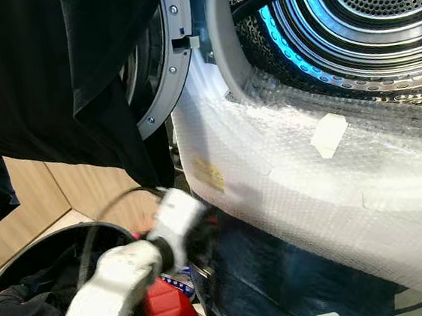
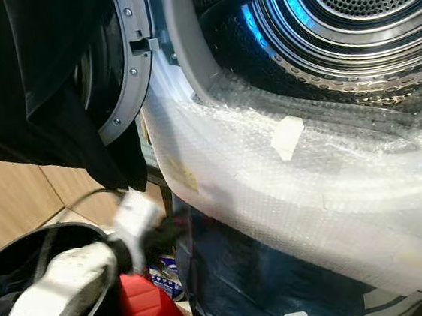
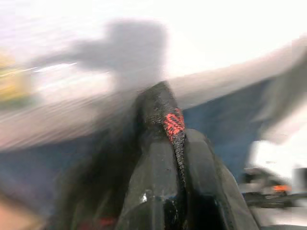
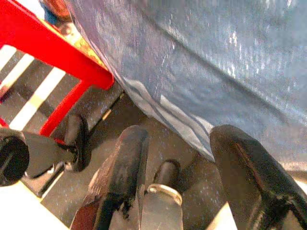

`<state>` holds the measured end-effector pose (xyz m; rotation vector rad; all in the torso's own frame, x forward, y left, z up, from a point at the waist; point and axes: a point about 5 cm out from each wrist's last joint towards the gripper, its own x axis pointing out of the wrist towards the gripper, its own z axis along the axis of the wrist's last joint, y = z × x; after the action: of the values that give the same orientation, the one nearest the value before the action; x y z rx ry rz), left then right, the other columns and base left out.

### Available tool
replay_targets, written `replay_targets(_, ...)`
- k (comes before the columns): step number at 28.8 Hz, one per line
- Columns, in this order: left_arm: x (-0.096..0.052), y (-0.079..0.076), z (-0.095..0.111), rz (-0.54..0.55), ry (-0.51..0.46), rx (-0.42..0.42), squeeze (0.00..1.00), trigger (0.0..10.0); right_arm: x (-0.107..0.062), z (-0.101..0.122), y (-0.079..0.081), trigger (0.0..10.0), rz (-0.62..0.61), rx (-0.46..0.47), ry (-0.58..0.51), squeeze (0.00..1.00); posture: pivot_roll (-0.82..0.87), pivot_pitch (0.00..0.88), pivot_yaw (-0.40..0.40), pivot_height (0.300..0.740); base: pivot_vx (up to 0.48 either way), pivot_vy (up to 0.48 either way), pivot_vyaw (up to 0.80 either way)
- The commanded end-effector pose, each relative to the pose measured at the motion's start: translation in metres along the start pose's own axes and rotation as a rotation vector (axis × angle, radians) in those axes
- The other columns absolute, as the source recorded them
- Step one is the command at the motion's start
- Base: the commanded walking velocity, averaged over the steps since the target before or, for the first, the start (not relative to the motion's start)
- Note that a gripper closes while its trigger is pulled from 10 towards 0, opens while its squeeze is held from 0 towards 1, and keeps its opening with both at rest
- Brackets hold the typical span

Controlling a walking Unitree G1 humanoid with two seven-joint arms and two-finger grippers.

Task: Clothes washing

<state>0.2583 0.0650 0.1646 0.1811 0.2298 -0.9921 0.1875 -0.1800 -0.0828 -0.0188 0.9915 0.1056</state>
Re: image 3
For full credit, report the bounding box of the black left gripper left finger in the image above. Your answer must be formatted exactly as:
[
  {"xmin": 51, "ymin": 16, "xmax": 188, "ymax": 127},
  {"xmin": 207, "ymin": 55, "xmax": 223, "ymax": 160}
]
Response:
[{"xmin": 116, "ymin": 140, "xmax": 181, "ymax": 230}]

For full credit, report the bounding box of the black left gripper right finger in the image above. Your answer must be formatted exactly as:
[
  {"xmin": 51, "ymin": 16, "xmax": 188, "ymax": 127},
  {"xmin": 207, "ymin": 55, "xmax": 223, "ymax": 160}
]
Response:
[{"xmin": 184, "ymin": 128, "xmax": 243, "ymax": 230}]

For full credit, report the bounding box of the blue laundry hamper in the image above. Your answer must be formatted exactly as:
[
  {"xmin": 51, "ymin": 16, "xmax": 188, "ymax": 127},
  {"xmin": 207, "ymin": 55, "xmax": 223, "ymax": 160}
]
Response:
[{"xmin": 0, "ymin": 78, "xmax": 273, "ymax": 216}]

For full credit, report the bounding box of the yellow box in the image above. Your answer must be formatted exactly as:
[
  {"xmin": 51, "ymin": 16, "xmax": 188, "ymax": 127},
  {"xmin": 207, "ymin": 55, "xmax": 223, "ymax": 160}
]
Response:
[{"xmin": 0, "ymin": 51, "xmax": 33, "ymax": 105}]

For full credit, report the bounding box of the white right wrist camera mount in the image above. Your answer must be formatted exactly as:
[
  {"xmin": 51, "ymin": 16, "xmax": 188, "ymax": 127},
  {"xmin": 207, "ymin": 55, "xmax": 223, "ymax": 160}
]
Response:
[{"xmin": 248, "ymin": 140, "xmax": 307, "ymax": 172}]

